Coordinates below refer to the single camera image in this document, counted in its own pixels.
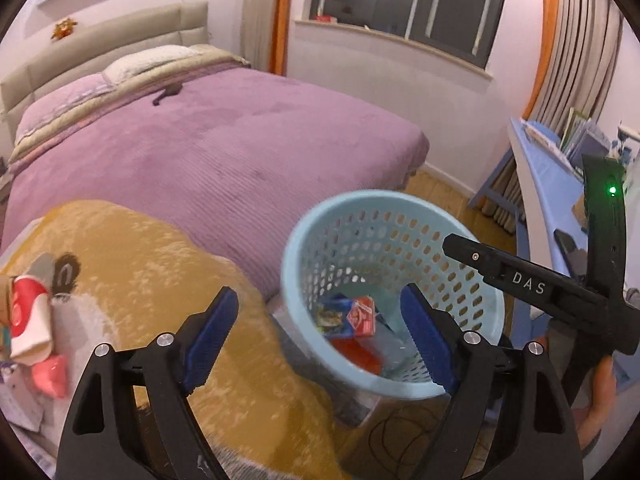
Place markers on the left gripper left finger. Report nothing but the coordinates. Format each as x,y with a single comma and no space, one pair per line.
130,417

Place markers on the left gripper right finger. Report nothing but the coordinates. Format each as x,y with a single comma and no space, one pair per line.
535,438

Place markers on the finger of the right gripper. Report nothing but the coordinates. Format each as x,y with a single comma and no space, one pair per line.
556,294

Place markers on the pink plastic packet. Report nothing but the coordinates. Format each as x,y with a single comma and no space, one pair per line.
50,376

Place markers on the red white paper cup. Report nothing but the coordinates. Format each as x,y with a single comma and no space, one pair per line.
31,321

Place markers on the light blue plastic basket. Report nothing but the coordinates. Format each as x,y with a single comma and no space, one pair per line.
373,243

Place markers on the white tissue box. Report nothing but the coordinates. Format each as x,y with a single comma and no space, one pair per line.
18,402

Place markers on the clear plastic bottle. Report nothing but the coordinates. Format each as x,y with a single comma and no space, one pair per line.
392,350

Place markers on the orange plastic bag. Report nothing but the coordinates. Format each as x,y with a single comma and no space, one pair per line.
357,355

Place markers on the red blue small box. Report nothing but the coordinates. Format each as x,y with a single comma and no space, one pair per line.
361,317

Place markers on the blue milk carton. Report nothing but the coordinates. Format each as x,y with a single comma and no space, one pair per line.
331,317

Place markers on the person's hand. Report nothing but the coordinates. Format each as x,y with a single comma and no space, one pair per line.
590,421

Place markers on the black smartphone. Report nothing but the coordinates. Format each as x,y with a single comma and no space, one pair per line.
575,258

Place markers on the light blue desk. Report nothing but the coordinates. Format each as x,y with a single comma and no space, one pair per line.
548,194

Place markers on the books on desk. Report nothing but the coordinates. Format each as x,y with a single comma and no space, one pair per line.
581,137

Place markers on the beige orange right curtain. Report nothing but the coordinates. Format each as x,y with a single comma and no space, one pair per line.
579,47

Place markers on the beige orange curtain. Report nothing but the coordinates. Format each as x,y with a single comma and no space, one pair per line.
579,47
264,34

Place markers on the purple covered bed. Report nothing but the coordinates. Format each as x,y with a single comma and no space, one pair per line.
233,161

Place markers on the dark framed window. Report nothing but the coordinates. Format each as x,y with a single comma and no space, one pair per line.
465,29

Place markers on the purple pillow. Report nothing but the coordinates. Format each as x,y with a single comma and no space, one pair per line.
46,109

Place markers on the dark object on bed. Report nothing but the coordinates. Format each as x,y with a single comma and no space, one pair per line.
168,92

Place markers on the white patterned pillow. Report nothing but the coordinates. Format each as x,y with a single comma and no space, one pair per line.
140,62

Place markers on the small red box on sill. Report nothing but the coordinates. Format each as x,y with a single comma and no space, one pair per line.
326,19

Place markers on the orange plush toy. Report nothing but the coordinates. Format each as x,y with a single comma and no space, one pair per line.
63,29

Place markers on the beige padded headboard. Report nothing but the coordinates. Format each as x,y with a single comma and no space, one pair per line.
94,48

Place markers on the beige orange left curtain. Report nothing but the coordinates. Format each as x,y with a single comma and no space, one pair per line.
264,34

